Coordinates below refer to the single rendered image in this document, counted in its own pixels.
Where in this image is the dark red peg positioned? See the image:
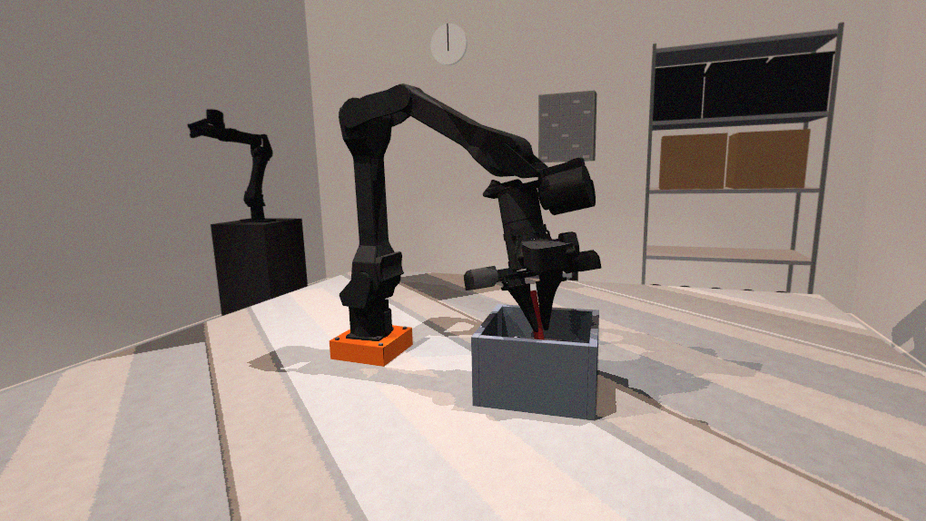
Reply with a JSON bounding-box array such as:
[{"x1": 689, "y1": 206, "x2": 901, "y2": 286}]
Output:
[{"x1": 530, "y1": 290, "x2": 545, "y2": 340}]

